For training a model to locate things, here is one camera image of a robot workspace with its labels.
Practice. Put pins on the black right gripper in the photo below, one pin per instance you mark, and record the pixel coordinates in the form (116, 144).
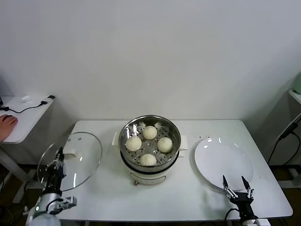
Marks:
(244, 204)

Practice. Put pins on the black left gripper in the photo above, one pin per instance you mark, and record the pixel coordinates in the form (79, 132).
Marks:
(54, 181)

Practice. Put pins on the stainless steel steamer basket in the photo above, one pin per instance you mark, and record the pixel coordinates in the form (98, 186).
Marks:
(172, 134)

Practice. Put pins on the white shelf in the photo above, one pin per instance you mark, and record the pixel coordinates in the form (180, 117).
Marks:
(296, 96)

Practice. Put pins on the small white object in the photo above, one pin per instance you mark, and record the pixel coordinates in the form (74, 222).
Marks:
(26, 99)

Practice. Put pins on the white side table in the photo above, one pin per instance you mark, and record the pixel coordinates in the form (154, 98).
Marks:
(28, 122)

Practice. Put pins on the person's bare hand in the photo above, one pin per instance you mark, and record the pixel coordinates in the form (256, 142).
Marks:
(8, 127)

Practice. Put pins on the white round plate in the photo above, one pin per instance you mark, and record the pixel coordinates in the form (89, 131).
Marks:
(221, 160)

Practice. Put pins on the white steamed baozi bun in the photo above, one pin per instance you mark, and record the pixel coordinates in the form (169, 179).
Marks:
(148, 159)
(133, 143)
(164, 144)
(149, 132)

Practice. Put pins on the black power adapter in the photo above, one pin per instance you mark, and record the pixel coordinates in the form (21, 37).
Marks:
(288, 130)

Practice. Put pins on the glass pot lid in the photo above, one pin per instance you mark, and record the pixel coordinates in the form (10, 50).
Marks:
(87, 146)

